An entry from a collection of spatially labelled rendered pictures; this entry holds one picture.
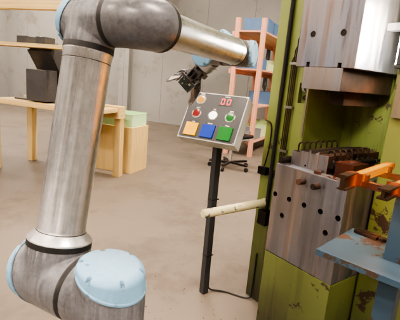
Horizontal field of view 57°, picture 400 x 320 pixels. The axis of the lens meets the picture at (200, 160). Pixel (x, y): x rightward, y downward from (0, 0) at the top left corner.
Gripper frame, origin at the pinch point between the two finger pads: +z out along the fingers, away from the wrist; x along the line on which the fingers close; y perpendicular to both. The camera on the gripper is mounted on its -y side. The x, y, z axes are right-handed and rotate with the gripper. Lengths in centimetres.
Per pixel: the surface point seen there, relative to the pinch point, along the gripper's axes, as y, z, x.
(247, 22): -501, 136, -64
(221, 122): -25.9, 9.3, 23.4
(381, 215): -7, -32, 97
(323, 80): -24, -44, 38
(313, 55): -31, -46, 28
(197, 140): -18.5, 23.2, 21.4
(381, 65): -38, -63, 50
